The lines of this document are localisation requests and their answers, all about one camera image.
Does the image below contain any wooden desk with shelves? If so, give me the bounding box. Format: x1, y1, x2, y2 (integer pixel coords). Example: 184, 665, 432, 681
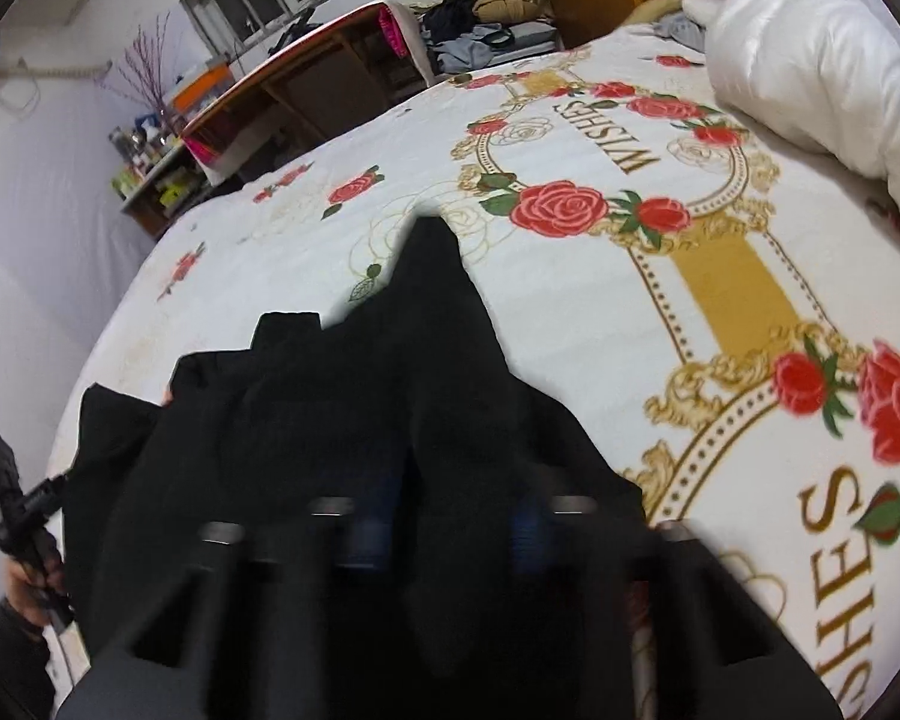
180, 0, 440, 188

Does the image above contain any wooden shelf unit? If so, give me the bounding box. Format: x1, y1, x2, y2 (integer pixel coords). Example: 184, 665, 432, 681
116, 142, 215, 241

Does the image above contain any person's left forearm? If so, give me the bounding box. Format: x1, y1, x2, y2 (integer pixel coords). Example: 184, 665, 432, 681
0, 600, 57, 720

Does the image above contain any white duvet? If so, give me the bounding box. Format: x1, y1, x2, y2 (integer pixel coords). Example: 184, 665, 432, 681
701, 0, 900, 256

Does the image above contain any black coat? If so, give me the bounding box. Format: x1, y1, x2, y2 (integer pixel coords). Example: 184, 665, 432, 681
60, 214, 650, 720

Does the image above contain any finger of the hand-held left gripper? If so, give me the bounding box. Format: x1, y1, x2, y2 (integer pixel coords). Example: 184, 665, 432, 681
0, 427, 70, 541

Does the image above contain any white wall cord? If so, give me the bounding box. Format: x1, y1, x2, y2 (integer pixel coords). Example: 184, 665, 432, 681
0, 56, 113, 121

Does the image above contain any group of bottles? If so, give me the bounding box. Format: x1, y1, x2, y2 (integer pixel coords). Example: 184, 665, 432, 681
107, 116, 185, 200

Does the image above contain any orange storage box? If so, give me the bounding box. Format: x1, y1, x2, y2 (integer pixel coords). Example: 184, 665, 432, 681
166, 64, 235, 112

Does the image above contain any vase with pink branches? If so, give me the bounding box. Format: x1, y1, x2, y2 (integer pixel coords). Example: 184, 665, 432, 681
97, 11, 188, 136

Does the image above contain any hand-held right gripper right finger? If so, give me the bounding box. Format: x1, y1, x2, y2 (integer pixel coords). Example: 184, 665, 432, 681
510, 495, 845, 720

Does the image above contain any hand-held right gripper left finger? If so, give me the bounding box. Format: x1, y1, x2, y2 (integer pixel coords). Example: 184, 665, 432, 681
56, 499, 406, 720

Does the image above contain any grey garment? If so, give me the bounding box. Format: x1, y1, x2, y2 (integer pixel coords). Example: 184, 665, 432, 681
652, 11, 710, 46

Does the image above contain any person's left hand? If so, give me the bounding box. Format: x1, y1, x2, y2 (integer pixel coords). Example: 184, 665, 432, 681
4, 555, 68, 627

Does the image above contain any pile of clothes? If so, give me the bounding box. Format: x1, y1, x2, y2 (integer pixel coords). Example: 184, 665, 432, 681
418, 0, 563, 83

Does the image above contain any bed with floral sheet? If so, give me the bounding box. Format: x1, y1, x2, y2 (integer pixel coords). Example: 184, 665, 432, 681
49, 34, 900, 720

